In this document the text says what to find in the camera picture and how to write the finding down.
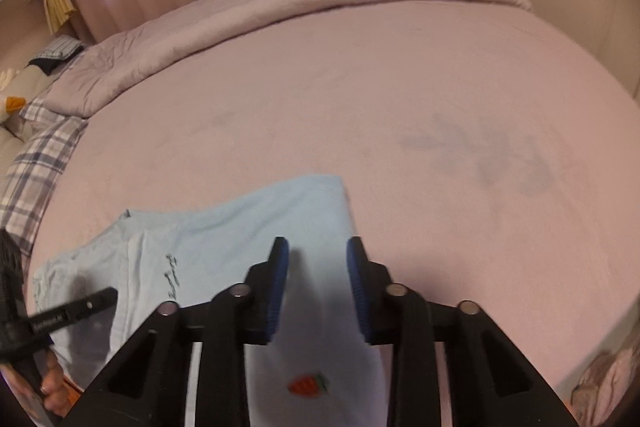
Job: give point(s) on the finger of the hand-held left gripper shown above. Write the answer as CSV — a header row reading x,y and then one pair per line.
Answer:
x,y
75,309

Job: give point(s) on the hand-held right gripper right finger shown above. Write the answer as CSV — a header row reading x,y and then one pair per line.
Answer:
x,y
359,287

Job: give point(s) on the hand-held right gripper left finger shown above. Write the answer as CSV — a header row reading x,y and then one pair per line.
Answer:
x,y
272,287

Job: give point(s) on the light blue strawberry print pants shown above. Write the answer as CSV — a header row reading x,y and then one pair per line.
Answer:
x,y
210,247

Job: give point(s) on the person's left hand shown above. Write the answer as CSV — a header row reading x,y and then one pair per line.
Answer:
x,y
54,387

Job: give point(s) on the plaid pillow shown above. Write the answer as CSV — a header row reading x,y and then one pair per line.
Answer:
x,y
35,157

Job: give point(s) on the bed with pink sheet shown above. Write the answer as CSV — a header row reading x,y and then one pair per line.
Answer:
x,y
400,107

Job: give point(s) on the white goose plush toy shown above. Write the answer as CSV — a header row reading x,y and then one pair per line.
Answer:
x,y
11,107

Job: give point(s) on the grey cushion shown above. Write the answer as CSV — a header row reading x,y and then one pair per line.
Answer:
x,y
30,82

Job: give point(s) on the blue striped pillow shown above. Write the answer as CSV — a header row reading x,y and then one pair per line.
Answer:
x,y
60,48

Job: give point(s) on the crumpled pink cloth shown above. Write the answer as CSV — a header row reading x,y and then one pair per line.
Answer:
x,y
607,387

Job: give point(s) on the white bedside shelf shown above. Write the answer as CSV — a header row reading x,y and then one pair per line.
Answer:
x,y
22,2

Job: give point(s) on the yellow tasselled hanging cloth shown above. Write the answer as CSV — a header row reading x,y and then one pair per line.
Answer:
x,y
59,2

